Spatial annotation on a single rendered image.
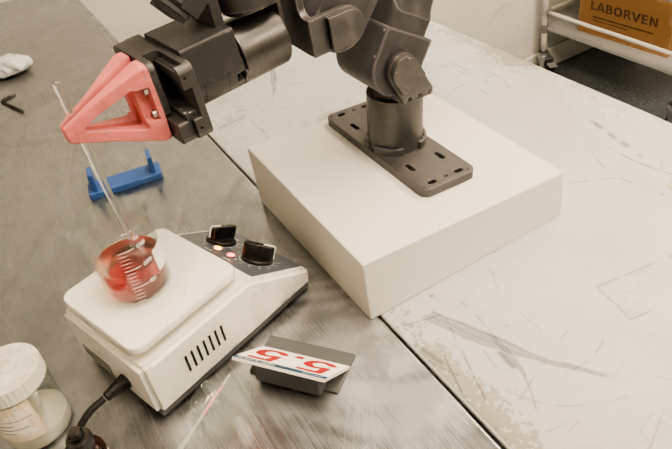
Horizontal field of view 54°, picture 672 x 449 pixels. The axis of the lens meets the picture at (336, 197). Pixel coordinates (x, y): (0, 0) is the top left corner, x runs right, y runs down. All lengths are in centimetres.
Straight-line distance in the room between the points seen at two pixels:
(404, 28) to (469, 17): 200
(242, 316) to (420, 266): 18
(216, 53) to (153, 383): 28
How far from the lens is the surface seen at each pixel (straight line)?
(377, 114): 72
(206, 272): 62
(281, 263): 68
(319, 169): 74
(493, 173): 73
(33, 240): 92
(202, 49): 55
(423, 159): 73
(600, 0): 275
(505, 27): 282
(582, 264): 72
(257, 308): 65
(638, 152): 89
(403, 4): 66
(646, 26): 266
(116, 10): 201
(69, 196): 98
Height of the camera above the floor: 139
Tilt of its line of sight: 36 degrees down
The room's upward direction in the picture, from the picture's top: 10 degrees counter-clockwise
